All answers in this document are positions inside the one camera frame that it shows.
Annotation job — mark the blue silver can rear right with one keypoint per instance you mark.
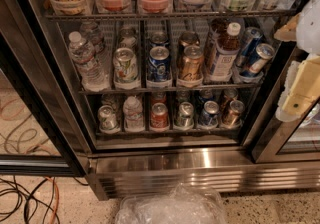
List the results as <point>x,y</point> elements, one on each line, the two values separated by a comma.
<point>250,38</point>

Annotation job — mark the stainless steel fridge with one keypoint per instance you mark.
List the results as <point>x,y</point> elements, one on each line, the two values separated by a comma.
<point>34,57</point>

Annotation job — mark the top wire shelf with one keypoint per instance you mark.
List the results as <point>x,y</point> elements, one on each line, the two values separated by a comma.
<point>171,16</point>

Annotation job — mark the clear plastic bag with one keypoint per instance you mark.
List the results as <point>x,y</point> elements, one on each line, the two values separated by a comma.
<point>182,205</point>

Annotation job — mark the clear water bottle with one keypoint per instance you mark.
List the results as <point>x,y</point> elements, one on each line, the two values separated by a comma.
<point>91,31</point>
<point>83,54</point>

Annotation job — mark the gold can middle shelf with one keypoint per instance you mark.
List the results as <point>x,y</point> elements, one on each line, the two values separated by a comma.
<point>190,64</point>

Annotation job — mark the silver green can bottom left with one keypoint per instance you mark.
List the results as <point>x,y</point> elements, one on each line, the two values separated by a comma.
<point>107,119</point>

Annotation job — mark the rear clear water bottle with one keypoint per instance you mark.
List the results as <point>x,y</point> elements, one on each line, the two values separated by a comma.
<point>91,31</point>

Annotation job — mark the small water bottle bottom shelf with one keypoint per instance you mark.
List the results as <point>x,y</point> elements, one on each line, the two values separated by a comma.
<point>133,115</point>

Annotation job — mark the brown tea bottle white cap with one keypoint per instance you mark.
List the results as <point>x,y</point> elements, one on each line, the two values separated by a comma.
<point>224,52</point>

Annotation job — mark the gold can bottom shelf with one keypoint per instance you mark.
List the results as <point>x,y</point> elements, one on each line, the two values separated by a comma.
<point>231,116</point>

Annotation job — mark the blue silver can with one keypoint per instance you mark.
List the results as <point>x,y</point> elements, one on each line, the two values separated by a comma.
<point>250,38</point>
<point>262,54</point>

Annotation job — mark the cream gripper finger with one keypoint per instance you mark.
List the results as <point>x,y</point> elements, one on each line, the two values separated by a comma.
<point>287,32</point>
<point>301,89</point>

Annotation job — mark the white green can middle shelf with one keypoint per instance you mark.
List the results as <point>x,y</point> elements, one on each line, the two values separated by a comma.
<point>125,65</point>

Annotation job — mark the blue silver can front right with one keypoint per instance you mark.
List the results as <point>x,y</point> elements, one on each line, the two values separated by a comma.
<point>262,54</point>

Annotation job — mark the silver can bottom shelf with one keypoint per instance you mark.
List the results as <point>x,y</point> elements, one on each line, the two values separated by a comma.
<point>184,115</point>

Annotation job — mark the middle wire shelf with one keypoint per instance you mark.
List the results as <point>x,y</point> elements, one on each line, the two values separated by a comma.
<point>172,89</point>

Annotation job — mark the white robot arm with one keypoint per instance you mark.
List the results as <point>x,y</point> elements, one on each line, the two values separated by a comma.
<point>308,28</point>

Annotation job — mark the right glass fridge door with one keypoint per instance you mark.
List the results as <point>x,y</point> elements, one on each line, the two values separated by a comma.
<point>290,134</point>

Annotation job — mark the wire shelf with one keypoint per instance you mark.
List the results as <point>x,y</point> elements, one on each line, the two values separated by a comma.
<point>171,16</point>
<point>172,89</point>

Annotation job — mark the front clear water bottle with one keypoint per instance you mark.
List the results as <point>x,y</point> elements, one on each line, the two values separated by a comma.
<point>83,54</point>

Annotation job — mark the blue can shelf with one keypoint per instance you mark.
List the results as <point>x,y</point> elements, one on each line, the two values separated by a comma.
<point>159,64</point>
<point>209,115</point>

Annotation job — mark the gold can shelf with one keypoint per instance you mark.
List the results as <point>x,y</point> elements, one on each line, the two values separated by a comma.
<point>190,64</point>
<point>231,116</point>

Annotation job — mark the red can bottom shelf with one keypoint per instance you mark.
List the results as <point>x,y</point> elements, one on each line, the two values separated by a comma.
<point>159,116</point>

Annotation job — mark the blue can middle shelf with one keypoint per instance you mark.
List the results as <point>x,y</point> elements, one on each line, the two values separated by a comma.
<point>159,64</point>

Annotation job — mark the blue can bottom shelf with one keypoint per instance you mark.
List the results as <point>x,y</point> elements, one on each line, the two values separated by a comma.
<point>209,115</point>

